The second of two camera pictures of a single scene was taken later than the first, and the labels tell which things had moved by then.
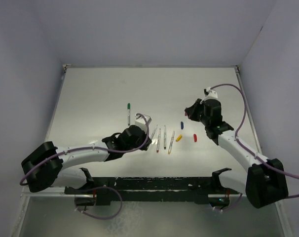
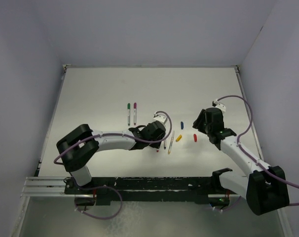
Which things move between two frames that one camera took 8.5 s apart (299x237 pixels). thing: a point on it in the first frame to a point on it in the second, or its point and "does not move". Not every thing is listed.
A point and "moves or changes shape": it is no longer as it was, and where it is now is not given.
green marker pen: [129, 113] does not move
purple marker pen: [154, 131] moves or changes shape
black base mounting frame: [104, 190] does not move
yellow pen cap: [179, 138] does not move
